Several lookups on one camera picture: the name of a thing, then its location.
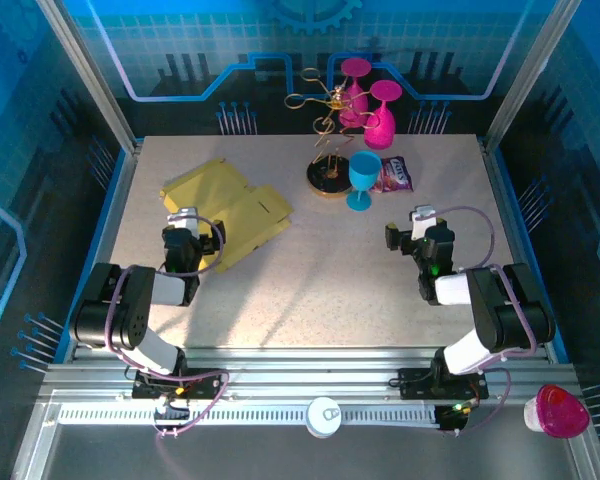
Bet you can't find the blue plastic goblet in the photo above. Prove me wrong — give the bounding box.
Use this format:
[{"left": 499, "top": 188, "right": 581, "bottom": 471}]
[{"left": 346, "top": 150, "right": 384, "bottom": 212}]

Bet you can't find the white slotted cable duct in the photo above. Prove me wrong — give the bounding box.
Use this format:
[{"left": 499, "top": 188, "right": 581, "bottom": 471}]
[{"left": 57, "top": 405, "right": 441, "bottom": 427}]

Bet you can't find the small electronics board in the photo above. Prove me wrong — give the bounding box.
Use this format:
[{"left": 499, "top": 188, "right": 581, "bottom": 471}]
[
  {"left": 152, "top": 399, "right": 191, "bottom": 429},
  {"left": 433, "top": 402, "right": 475, "bottom": 437}
]

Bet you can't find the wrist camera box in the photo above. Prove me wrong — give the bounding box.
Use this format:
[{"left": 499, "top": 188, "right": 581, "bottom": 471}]
[
  {"left": 409, "top": 204, "right": 438, "bottom": 242},
  {"left": 166, "top": 206, "right": 202, "bottom": 237}
]

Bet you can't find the yellow paper box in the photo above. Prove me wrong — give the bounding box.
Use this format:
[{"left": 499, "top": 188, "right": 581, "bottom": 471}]
[{"left": 160, "top": 157, "right": 295, "bottom": 275}]

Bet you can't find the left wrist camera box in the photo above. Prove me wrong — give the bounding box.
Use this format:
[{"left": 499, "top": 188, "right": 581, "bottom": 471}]
[{"left": 166, "top": 206, "right": 202, "bottom": 237}]

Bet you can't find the gold wire glass rack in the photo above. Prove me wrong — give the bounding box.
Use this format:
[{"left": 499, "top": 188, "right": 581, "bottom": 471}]
[{"left": 284, "top": 67, "right": 381, "bottom": 200}]

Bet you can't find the aluminium corner post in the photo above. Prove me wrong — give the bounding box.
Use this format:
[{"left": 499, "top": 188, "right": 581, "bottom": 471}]
[
  {"left": 481, "top": 0, "right": 585, "bottom": 149},
  {"left": 35, "top": 0, "right": 144, "bottom": 154}
]

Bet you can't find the white pull-tab can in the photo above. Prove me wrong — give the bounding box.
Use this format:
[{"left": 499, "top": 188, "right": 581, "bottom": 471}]
[{"left": 305, "top": 396, "right": 342, "bottom": 440}]

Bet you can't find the aluminium table side rail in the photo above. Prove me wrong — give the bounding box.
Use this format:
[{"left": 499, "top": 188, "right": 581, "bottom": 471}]
[
  {"left": 479, "top": 134, "right": 569, "bottom": 364},
  {"left": 62, "top": 139, "right": 144, "bottom": 364}
]

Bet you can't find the grey metal base tray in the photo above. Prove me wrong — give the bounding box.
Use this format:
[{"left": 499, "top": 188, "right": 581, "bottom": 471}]
[{"left": 9, "top": 389, "right": 600, "bottom": 480}]

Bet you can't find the aluminium mounting rail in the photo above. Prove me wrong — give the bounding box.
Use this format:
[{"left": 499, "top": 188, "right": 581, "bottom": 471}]
[{"left": 39, "top": 347, "right": 581, "bottom": 401}]

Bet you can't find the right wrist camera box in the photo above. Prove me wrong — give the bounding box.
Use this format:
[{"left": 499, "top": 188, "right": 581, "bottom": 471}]
[{"left": 409, "top": 204, "right": 438, "bottom": 242}]

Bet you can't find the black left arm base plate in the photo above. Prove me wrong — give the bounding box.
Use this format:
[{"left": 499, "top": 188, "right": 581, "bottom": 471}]
[{"left": 131, "top": 367, "right": 230, "bottom": 401}]

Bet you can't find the pink glitter goblet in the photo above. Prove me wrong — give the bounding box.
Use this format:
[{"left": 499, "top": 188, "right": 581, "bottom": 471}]
[
  {"left": 338, "top": 57, "right": 374, "bottom": 129},
  {"left": 362, "top": 79, "right": 404, "bottom": 151}
]

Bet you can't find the purple candy bag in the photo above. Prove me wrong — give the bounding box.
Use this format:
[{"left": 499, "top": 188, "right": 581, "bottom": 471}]
[{"left": 369, "top": 155, "right": 415, "bottom": 195}]

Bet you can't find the white cup with pink lid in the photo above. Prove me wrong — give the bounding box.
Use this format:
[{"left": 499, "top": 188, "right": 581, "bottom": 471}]
[{"left": 523, "top": 383, "right": 591, "bottom": 440}]

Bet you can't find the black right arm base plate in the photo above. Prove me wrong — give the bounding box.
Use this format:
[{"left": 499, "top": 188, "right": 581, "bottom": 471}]
[{"left": 397, "top": 366, "right": 490, "bottom": 401}]

